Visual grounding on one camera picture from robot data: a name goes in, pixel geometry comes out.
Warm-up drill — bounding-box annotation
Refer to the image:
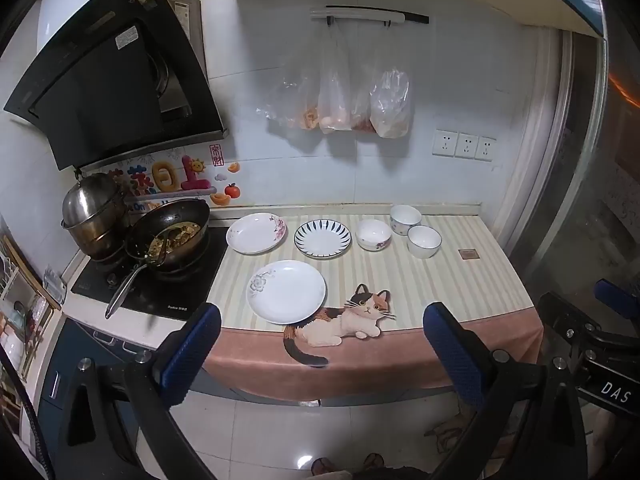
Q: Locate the metal spatula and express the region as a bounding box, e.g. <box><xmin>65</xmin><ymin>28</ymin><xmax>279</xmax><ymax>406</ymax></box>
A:
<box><xmin>105</xmin><ymin>230</ymin><xmax>176</xmax><ymax>320</ymax></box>

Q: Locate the colourful character wall sticker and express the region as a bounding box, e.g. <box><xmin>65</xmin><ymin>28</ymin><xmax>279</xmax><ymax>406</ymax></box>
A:
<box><xmin>107</xmin><ymin>155</ymin><xmax>218</xmax><ymax>207</ymax></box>

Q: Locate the black cable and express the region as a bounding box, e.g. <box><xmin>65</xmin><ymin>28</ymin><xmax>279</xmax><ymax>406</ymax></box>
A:
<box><xmin>0</xmin><ymin>347</ymin><xmax>56</xmax><ymax>480</ymax></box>

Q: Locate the white bowl with blue flowers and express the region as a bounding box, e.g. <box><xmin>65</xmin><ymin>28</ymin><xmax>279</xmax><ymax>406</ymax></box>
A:
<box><xmin>390</xmin><ymin>204</ymin><xmax>422</xmax><ymax>236</ymax></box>

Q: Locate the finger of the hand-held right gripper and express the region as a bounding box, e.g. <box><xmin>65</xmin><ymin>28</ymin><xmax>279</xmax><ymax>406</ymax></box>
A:
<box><xmin>537</xmin><ymin>292</ymin><xmax>608</xmax><ymax>358</ymax></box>
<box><xmin>594</xmin><ymin>279</ymin><xmax>640</xmax><ymax>322</ymax></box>

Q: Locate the white bowl with pink flower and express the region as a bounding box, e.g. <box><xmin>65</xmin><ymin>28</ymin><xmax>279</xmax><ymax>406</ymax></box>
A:
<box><xmin>356</xmin><ymin>218</ymin><xmax>393</xmax><ymax>252</ymax></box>

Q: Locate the white plate with pink flowers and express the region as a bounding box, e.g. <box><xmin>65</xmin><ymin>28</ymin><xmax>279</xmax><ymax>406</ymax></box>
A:
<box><xmin>226</xmin><ymin>213</ymin><xmax>288</xmax><ymax>255</ymax></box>

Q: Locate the wooden framed shelf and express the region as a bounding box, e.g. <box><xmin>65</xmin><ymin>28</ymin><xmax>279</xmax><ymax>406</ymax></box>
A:
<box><xmin>0</xmin><ymin>232</ymin><xmax>63</xmax><ymax>386</ymax></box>

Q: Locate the white plate with grey flower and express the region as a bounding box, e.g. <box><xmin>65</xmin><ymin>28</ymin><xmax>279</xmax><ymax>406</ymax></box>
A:
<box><xmin>247</xmin><ymin>260</ymin><xmax>327</xmax><ymax>325</ymax></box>

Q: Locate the dark blue lower cabinet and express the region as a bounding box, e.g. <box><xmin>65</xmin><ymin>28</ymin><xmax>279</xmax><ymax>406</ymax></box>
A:
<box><xmin>37</xmin><ymin>320</ymin><xmax>166</xmax><ymax>461</ymax></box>

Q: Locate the black range hood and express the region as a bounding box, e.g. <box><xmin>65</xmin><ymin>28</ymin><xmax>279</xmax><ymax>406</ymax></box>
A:
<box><xmin>4</xmin><ymin>0</ymin><xmax>228</xmax><ymax>171</ymax></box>

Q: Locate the white plate with blue stripes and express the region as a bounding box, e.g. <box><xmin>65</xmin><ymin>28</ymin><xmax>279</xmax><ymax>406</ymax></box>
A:
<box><xmin>293</xmin><ymin>220</ymin><xmax>352</xmax><ymax>260</ymax></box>

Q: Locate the black glass stove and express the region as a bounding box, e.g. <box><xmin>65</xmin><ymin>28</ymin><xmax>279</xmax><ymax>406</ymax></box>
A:
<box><xmin>70</xmin><ymin>227</ymin><xmax>231</xmax><ymax>318</ymax></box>

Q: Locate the striped tablecloth with cat print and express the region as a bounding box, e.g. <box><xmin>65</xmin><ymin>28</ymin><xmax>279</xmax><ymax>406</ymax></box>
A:
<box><xmin>202</xmin><ymin>202</ymin><xmax>545</xmax><ymax>403</ymax></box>

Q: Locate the plain white bowl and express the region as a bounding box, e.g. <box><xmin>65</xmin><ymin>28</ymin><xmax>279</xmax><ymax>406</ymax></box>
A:
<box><xmin>406</xmin><ymin>225</ymin><xmax>442</xmax><ymax>260</ymax></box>

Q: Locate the wall hook rail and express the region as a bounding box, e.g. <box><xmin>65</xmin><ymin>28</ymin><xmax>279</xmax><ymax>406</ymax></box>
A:
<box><xmin>310</xmin><ymin>5</ymin><xmax>430</xmax><ymax>27</ymax></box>

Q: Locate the steel pot with lid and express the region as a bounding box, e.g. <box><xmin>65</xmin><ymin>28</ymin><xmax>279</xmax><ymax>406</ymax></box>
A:
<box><xmin>61</xmin><ymin>172</ymin><xmax>132</xmax><ymax>261</ymax></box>

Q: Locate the clear plastic bag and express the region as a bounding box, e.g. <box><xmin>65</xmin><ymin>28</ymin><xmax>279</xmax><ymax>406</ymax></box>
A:
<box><xmin>257</xmin><ymin>25</ymin><xmax>321</xmax><ymax>132</ymax></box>
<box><xmin>318</xmin><ymin>22</ymin><xmax>353</xmax><ymax>135</ymax></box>
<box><xmin>350</xmin><ymin>30</ymin><xmax>377</xmax><ymax>134</ymax></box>
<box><xmin>369</xmin><ymin>67</ymin><xmax>415</xmax><ymax>139</ymax></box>

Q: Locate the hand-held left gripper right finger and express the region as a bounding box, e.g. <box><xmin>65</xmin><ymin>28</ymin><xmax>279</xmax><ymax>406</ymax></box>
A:
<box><xmin>422</xmin><ymin>301</ymin><xmax>588</xmax><ymax>480</ymax></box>

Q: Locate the black wok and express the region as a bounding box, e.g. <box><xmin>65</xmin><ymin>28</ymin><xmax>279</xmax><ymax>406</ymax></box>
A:
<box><xmin>124</xmin><ymin>199</ymin><xmax>211</xmax><ymax>281</ymax></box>

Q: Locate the cooked food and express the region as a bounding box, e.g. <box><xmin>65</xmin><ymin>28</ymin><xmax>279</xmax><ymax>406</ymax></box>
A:
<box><xmin>147</xmin><ymin>222</ymin><xmax>203</xmax><ymax>256</ymax></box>

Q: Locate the metal window frame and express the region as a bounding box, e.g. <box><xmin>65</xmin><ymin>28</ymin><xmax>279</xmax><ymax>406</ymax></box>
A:
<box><xmin>505</xmin><ymin>25</ymin><xmax>640</xmax><ymax>311</ymax></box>

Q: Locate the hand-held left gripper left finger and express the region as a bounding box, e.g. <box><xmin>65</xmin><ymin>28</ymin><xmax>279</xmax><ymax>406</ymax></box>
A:
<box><xmin>57</xmin><ymin>302</ymin><xmax>223</xmax><ymax>480</ymax></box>

